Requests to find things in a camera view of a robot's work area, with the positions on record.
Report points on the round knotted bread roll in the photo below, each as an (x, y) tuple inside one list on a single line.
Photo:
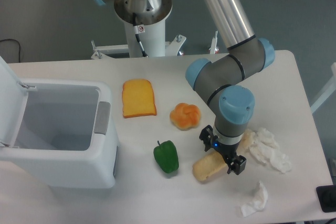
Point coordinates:
[(185, 116)]

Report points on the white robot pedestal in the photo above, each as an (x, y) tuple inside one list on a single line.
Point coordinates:
[(145, 26)]

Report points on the white open trash bin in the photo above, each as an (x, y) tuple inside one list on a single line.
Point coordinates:
[(59, 131)]

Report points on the orange toast slice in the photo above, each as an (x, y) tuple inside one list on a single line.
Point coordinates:
[(138, 98)]

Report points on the large crumpled white tissue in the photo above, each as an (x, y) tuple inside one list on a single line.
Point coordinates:
[(263, 147)]

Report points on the green bell pepper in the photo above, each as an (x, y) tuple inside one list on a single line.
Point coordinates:
[(165, 155)]

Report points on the pale square bread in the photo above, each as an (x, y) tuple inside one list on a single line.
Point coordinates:
[(208, 165)]

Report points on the white frame at right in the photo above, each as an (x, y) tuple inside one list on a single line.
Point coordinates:
[(326, 91)]

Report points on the small crumpled white tissue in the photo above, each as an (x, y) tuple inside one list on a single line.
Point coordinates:
[(258, 201)]

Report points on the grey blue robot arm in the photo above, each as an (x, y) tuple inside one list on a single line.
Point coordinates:
[(217, 83)]

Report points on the black device at edge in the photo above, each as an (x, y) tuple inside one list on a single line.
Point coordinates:
[(326, 197)]

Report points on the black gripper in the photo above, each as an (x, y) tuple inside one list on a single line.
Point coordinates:
[(226, 146)]

